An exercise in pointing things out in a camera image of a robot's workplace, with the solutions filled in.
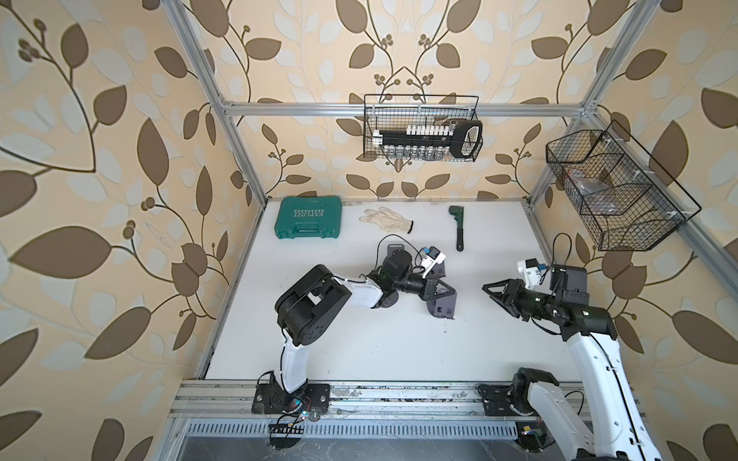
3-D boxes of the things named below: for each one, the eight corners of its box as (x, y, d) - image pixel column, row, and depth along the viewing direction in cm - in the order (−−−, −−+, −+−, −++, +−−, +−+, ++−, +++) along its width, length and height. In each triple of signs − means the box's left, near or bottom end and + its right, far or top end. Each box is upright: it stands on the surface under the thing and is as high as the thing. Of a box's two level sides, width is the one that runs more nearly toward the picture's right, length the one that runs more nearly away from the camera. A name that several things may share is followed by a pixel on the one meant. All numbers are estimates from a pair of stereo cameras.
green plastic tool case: (273, 238, 109) (270, 232, 106) (285, 200, 123) (282, 193, 120) (339, 238, 109) (338, 232, 106) (343, 200, 123) (342, 193, 120)
